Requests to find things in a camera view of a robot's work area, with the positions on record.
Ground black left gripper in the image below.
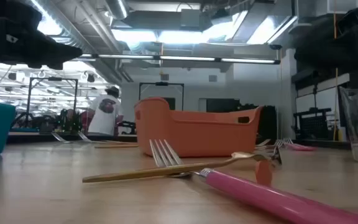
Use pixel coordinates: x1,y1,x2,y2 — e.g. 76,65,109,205
0,0,83,71

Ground wooden chopsticks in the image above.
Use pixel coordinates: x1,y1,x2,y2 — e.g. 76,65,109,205
94,144,139,149

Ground gold spoon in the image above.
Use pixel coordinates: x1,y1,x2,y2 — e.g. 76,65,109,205
81,151,270,184

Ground orange plastic bin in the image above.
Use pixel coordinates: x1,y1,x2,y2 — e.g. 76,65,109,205
134,96,263,158

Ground black pegboard stand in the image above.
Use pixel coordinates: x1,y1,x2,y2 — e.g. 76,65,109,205
293,83,334,141

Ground person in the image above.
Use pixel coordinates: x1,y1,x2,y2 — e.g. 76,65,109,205
86,86,124,136

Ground black bulky equipment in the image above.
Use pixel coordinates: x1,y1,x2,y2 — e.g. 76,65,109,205
239,104,278,144

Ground long ceiling light bar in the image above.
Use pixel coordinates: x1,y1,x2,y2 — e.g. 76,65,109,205
79,54,282,65

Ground black gantry frame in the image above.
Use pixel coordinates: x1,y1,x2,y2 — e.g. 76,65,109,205
138,82,185,110
26,77,79,125

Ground black wall monitor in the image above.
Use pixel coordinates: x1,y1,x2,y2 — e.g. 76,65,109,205
206,98,241,113

